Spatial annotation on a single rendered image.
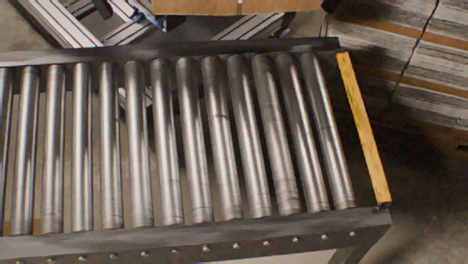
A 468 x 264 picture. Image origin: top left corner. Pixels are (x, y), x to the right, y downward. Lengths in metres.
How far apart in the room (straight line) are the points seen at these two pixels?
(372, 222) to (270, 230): 0.23
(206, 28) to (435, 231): 1.20
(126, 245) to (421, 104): 1.35
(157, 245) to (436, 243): 1.33
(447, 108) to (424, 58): 0.30
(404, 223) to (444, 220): 0.17
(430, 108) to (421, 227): 0.46
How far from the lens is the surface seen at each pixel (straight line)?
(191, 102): 1.38
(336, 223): 1.27
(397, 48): 1.98
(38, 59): 1.49
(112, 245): 1.21
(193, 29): 2.32
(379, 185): 1.32
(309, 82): 1.47
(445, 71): 2.06
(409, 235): 2.25
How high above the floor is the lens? 1.93
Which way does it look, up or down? 57 degrees down
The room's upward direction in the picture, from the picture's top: 10 degrees clockwise
